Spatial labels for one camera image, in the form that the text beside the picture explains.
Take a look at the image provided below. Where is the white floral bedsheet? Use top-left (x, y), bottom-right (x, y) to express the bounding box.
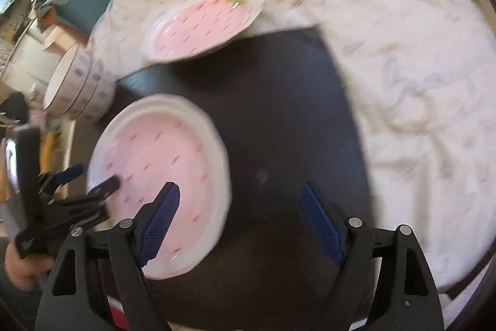
top-left (89, 0), bottom-right (493, 316)

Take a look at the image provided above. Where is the pale pink cardboard box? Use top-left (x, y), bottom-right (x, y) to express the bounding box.
top-left (42, 25), bottom-right (84, 52)

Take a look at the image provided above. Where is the red cloth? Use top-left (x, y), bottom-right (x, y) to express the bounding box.
top-left (104, 296), bottom-right (130, 331)

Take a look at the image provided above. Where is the pink strawberry plate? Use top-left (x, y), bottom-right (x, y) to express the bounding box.
top-left (128, 94), bottom-right (233, 270)
top-left (86, 95), bottom-right (229, 279)
top-left (141, 0), bottom-right (266, 63)

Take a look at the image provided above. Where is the dark brown leather mat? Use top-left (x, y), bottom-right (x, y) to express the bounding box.
top-left (73, 26), bottom-right (374, 331)

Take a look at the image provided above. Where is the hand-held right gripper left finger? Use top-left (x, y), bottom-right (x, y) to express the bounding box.
top-left (35, 181), bottom-right (181, 331)

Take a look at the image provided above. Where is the blue-rimmed white bowl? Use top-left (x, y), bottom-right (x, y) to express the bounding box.
top-left (42, 42), bottom-right (95, 110)

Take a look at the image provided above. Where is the person's left hand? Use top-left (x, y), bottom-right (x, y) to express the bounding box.
top-left (4, 242), bottom-right (55, 293)

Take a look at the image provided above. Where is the white cabinet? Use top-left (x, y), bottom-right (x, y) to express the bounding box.
top-left (0, 26), bottom-right (64, 95)

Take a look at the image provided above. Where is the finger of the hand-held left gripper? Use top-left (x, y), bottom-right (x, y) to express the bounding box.
top-left (50, 176), bottom-right (121, 230)
top-left (39, 165), bottom-right (86, 193)

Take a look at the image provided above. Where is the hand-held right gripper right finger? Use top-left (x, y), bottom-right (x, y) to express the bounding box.
top-left (301, 182), bottom-right (444, 331)

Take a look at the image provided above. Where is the yellow wooden furniture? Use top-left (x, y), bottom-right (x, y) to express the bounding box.
top-left (39, 129), bottom-right (66, 196)

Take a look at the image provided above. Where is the silver metal object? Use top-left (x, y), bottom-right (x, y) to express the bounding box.
top-left (0, 125), bottom-right (24, 196)

